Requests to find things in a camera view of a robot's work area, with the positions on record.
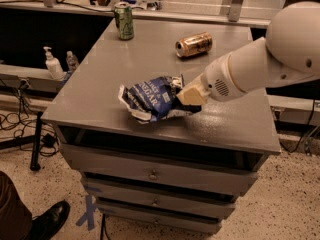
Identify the blue tape cross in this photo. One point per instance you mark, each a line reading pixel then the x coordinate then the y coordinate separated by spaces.
pixel 91 216

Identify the brown trouser leg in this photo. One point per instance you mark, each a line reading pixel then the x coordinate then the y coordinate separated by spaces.
pixel 15 218

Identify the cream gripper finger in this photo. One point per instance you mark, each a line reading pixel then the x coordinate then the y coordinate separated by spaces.
pixel 194 93

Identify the bottom drawer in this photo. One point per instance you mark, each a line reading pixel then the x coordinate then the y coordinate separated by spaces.
pixel 159 217

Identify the black shoe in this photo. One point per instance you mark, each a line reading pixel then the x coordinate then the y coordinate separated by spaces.
pixel 45 226

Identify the blue chip bag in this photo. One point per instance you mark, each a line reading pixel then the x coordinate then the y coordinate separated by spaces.
pixel 156 99

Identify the top drawer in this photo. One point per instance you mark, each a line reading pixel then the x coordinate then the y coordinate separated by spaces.
pixel 158 171

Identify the white pump bottle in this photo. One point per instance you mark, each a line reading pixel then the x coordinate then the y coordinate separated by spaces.
pixel 53 64

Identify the green soda can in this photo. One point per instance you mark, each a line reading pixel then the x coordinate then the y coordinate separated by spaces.
pixel 124 20

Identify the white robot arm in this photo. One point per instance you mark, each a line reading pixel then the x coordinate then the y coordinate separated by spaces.
pixel 288 54

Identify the clear plastic bottle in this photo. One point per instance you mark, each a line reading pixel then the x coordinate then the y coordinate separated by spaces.
pixel 72 61

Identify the grey drawer cabinet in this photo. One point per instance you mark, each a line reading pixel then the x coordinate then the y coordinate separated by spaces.
pixel 139 153

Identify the drawer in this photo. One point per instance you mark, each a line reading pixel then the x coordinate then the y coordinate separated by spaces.
pixel 129 195
pixel 159 217
pixel 158 171

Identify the middle drawer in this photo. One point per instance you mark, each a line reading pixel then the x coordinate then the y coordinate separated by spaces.
pixel 129 195

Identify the black stand leg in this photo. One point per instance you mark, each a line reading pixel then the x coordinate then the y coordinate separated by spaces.
pixel 34 165

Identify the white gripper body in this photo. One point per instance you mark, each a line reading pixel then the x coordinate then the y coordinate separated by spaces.
pixel 217 80

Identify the orange soda can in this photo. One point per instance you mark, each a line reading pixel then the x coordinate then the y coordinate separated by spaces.
pixel 194 45

